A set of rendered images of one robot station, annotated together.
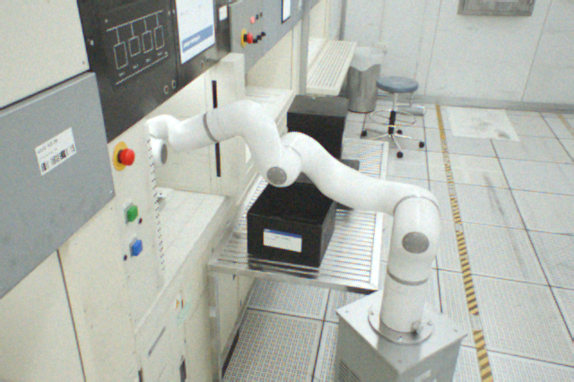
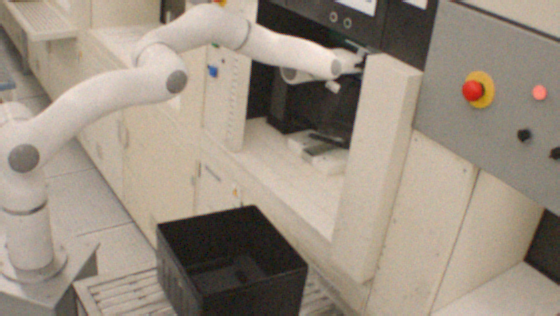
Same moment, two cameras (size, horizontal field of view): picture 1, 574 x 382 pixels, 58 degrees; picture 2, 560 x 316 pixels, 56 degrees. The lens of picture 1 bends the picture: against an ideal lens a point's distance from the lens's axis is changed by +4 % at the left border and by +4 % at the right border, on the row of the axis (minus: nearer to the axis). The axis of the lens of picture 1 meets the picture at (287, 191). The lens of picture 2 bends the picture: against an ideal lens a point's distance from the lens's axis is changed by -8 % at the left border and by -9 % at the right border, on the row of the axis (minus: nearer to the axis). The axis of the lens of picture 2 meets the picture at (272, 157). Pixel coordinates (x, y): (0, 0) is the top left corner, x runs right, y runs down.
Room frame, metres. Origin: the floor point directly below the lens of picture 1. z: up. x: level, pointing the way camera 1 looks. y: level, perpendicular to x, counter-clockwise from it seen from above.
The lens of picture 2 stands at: (2.34, -0.78, 1.75)
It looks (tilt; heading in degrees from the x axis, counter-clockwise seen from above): 28 degrees down; 131
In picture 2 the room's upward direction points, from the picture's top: 7 degrees clockwise
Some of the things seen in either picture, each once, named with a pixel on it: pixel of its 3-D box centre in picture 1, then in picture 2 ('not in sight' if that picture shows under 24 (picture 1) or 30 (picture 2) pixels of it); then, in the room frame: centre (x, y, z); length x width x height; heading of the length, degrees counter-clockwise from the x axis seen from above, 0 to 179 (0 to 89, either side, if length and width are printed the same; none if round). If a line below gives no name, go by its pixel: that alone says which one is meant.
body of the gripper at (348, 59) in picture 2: not in sight; (339, 60); (1.38, 0.57, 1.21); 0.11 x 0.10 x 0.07; 85
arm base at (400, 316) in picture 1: (403, 297); (28, 231); (1.17, -0.36, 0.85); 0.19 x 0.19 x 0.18
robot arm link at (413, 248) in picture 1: (413, 243); (16, 154); (1.14, -0.35, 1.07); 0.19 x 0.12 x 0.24; 166
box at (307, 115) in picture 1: (317, 128); not in sight; (2.44, -0.15, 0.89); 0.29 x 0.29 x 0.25; 81
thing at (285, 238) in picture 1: (293, 221); (227, 272); (1.59, -0.03, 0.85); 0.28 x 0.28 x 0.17; 74
